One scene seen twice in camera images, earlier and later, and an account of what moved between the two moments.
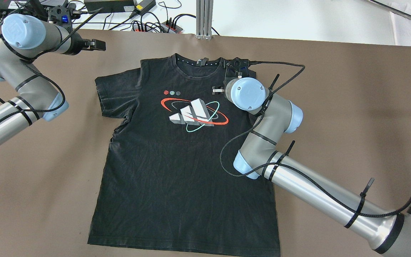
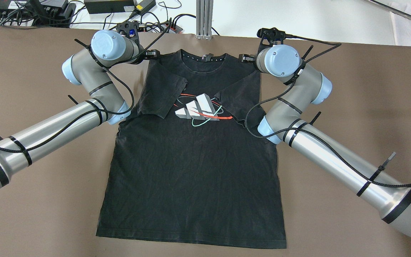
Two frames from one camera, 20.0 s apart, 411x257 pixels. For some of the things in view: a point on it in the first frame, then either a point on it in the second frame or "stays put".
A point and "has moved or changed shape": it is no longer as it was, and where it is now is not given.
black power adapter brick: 110,6 stays put
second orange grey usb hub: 168,27 stays put
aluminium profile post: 204,10 stays put
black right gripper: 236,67 -> 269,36
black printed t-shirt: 171,177 has moved or changed shape
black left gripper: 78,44 -> 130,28
